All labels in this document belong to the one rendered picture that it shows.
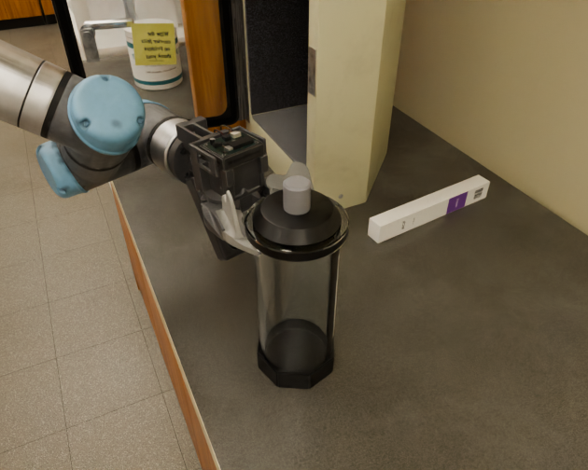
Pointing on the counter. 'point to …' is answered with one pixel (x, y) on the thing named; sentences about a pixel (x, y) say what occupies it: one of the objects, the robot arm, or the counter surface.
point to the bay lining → (277, 53)
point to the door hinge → (241, 59)
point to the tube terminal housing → (346, 95)
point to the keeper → (312, 71)
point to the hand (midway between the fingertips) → (294, 234)
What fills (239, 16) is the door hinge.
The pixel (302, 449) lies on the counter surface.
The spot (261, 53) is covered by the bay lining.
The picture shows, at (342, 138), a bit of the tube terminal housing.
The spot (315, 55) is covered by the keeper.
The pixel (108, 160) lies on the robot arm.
